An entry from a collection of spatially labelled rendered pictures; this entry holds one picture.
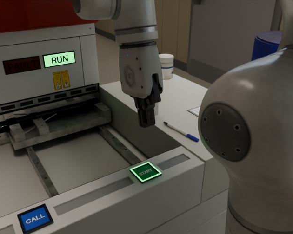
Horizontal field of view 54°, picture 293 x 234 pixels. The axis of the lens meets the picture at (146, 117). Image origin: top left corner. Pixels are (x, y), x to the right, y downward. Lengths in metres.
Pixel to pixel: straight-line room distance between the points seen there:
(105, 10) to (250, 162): 0.36
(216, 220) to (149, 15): 0.65
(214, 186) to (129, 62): 0.45
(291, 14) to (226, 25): 3.31
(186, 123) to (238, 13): 2.74
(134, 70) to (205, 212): 0.50
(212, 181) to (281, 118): 0.56
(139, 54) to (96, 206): 0.32
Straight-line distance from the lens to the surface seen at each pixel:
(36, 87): 1.13
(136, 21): 0.55
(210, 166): 0.79
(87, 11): 0.53
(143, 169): 0.72
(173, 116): 0.95
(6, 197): 0.94
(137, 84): 0.57
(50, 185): 0.89
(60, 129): 1.09
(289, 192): 0.37
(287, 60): 0.35
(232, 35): 3.64
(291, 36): 0.41
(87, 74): 1.18
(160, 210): 0.74
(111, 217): 0.66
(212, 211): 0.92
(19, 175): 1.01
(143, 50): 0.55
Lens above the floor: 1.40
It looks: 28 degrees down
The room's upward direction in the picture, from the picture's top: straight up
